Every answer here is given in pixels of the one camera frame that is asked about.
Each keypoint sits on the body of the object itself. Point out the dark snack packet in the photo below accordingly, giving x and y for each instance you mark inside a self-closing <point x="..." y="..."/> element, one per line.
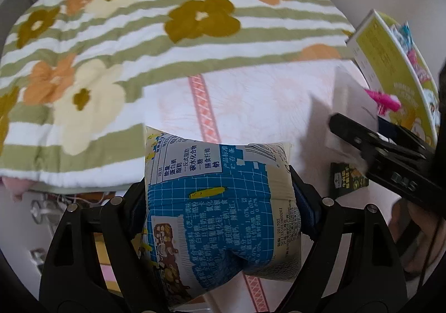
<point x="348" y="177"/>

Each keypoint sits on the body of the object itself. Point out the small blue red white packet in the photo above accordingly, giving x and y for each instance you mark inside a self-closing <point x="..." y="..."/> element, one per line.
<point x="404" y="33"/>

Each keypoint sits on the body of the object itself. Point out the pink cloth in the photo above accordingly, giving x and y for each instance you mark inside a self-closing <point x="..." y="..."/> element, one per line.
<point x="15" y="187"/>

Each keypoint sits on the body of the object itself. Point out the clear glass object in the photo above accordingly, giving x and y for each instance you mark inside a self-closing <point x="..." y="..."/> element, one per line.
<point x="36" y="210"/>

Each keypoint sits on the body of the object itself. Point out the yellow-green cardboard box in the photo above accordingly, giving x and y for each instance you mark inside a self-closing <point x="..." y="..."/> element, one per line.
<point x="386" y="65"/>

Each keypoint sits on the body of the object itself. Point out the green striped floral quilt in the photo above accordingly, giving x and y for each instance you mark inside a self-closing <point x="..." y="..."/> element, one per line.
<point x="139" y="37"/>

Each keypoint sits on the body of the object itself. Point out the white packet with magenta edge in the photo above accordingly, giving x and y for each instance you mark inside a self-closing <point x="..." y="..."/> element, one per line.
<point x="381" y="98"/>

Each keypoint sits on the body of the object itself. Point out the blue and cream snack packet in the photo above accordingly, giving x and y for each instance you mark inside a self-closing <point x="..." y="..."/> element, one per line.
<point x="216" y="215"/>

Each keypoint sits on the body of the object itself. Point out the pink snack packet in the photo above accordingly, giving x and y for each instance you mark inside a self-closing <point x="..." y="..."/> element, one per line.
<point x="420" y="67"/>

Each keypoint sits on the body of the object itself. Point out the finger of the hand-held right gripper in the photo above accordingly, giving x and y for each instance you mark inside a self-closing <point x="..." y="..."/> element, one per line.
<point x="352" y="133"/>
<point x="393" y="130"/>

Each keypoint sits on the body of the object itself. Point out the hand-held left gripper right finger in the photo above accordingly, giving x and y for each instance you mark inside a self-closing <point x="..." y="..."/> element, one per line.
<point x="308" y="206"/>

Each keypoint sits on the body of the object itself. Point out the person's right hand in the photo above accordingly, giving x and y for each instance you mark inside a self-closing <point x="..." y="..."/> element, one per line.
<point x="414" y="233"/>

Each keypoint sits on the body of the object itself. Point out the plain white snack packet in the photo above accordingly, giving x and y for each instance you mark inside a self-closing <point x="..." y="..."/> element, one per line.
<point x="348" y="100"/>

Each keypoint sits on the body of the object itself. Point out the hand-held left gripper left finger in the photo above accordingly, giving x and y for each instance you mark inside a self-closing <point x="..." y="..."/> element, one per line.
<point x="136" y="194"/>

